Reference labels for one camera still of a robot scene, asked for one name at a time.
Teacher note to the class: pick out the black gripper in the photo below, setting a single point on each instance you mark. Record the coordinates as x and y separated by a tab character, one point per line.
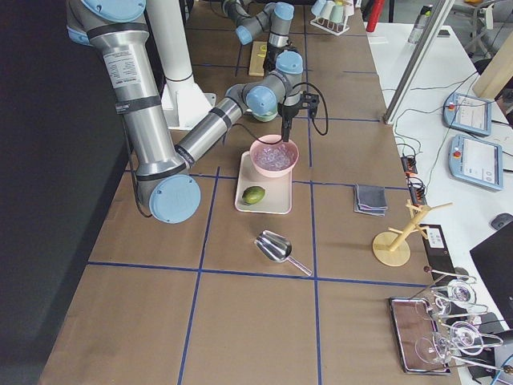
287	112

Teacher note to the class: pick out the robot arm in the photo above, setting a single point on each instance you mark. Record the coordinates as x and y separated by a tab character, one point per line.
119	30
275	18

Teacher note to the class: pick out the mint green bowl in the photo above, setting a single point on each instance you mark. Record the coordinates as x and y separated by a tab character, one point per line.
266	117

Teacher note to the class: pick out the clear ice cubes pile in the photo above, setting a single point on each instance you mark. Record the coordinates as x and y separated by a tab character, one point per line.
274	158

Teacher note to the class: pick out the pink bowl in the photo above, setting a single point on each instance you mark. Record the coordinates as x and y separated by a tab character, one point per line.
272	140

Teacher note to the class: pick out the metal ice scoop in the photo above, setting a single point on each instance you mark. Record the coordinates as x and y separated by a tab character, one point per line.
278	249

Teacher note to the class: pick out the bamboo cutting board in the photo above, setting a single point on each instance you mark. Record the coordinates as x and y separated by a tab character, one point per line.
257	59

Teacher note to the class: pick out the cream rectangular tray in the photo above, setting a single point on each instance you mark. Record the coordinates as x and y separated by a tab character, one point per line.
278	191

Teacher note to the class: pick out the green lime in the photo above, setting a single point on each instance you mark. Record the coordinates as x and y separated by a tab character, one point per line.
253	195

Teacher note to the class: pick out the white cup rack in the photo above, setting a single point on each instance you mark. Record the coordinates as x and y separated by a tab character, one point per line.
332	16

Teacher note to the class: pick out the grey folded cloth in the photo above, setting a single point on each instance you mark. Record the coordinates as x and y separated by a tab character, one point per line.
370	199

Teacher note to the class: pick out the wooden mug tree stand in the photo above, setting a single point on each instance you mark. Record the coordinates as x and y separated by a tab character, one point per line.
390	247

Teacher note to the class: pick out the upper teach pendant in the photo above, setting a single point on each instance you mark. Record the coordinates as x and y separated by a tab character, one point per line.
468	113

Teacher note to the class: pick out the teach pendant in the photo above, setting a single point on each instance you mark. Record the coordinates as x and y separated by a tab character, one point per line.
468	113
476	162

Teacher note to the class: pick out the lower teach pendant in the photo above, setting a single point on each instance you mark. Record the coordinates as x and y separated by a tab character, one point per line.
476	162

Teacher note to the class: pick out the metal tray with glasses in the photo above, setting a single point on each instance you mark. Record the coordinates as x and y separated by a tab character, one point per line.
411	323

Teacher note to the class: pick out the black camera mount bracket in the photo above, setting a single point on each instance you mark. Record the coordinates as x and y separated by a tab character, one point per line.
309	102

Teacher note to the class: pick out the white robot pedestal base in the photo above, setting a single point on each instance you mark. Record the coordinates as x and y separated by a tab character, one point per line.
183	102

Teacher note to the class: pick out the aluminium frame post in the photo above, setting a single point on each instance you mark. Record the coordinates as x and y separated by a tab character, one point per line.
425	31

